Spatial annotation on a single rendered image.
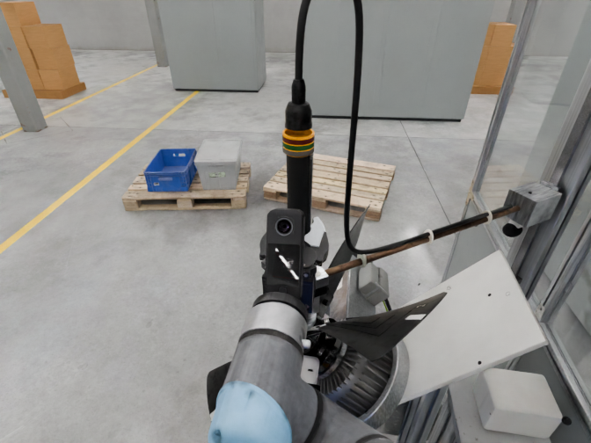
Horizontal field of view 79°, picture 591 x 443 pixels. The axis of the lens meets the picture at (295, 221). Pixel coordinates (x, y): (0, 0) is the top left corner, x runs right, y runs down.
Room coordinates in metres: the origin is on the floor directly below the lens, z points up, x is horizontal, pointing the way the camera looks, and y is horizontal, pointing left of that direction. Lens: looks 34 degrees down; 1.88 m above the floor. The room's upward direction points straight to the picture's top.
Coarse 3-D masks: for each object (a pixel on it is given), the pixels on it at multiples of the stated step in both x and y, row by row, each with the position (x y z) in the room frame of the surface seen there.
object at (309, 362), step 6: (306, 360) 0.48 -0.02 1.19; (312, 360) 0.48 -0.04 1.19; (318, 360) 0.48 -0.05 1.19; (306, 366) 0.47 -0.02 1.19; (312, 366) 0.47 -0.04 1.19; (318, 366) 0.47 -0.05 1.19; (306, 372) 0.46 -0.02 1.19; (312, 372) 0.46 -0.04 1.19; (306, 378) 0.44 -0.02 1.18; (312, 378) 0.44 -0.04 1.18
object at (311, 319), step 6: (318, 270) 0.49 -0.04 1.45; (324, 270) 0.49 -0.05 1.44; (318, 276) 0.47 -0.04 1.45; (324, 276) 0.47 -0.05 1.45; (318, 282) 0.47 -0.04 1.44; (324, 282) 0.47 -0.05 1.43; (318, 288) 0.47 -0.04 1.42; (324, 288) 0.47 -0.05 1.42; (318, 294) 0.46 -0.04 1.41; (318, 300) 0.47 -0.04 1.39; (318, 306) 0.47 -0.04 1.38; (312, 312) 0.46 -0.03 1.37; (312, 318) 0.45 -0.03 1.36; (312, 324) 0.44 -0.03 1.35
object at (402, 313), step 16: (416, 304) 0.47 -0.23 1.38; (432, 304) 0.43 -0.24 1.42; (352, 320) 0.48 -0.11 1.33; (368, 320) 0.44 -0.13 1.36; (384, 320) 0.42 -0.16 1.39; (400, 320) 0.41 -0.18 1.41; (416, 320) 0.39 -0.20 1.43; (336, 336) 0.42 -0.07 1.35; (352, 336) 0.40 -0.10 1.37; (368, 336) 0.39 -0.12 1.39; (384, 336) 0.37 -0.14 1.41; (400, 336) 0.36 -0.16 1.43; (368, 352) 0.34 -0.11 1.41; (384, 352) 0.33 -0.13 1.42
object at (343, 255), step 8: (360, 216) 0.73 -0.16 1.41; (360, 224) 0.78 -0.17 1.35; (352, 232) 0.72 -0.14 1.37; (360, 232) 0.84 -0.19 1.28; (344, 240) 0.69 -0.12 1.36; (352, 240) 0.76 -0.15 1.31; (344, 248) 0.71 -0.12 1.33; (336, 256) 0.67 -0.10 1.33; (344, 256) 0.72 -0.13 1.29; (336, 264) 0.68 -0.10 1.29; (344, 272) 0.74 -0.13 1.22; (336, 280) 0.69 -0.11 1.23; (336, 288) 0.69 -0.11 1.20
